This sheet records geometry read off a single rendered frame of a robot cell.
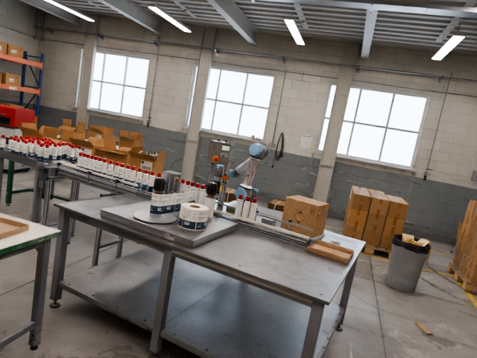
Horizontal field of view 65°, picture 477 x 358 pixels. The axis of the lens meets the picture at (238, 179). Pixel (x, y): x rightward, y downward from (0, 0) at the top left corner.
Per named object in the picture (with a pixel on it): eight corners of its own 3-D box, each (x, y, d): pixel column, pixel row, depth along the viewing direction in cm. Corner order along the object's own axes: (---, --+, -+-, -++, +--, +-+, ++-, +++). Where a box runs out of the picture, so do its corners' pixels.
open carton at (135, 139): (112, 148, 699) (114, 129, 694) (126, 148, 740) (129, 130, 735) (130, 153, 686) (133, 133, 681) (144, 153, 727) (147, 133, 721)
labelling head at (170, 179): (157, 199, 324) (162, 171, 320) (167, 198, 335) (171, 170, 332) (171, 204, 318) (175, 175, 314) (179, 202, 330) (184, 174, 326)
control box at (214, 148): (206, 160, 324) (209, 139, 321) (223, 163, 332) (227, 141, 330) (211, 163, 315) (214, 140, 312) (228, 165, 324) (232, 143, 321)
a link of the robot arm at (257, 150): (250, 202, 346) (270, 146, 338) (242, 202, 334) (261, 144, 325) (240, 197, 352) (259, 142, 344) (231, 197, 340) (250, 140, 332)
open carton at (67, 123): (55, 137, 719) (57, 118, 714) (73, 138, 769) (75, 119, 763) (72, 140, 711) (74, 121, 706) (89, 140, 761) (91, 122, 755)
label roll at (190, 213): (192, 231, 253) (195, 211, 251) (172, 223, 265) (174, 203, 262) (211, 228, 269) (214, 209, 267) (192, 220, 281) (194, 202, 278)
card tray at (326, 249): (306, 251, 272) (306, 246, 271) (314, 243, 295) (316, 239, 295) (347, 263, 259) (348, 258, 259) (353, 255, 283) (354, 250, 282)
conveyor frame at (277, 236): (135, 195, 347) (136, 190, 347) (143, 194, 357) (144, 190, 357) (306, 248, 279) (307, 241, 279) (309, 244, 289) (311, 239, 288)
